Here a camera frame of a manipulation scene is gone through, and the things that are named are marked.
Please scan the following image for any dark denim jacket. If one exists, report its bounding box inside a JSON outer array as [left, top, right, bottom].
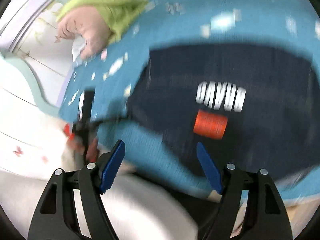
[[127, 43, 319, 180]]

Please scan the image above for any person's left hand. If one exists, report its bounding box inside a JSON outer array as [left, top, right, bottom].
[[63, 123, 100, 163]]

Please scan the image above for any green and pink quilt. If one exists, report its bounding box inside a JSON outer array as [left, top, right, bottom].
[[56, 0, 149, 60]]

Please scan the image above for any teal patterned bedspread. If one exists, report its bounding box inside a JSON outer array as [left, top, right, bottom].
[[59, 0, 319, 200]]

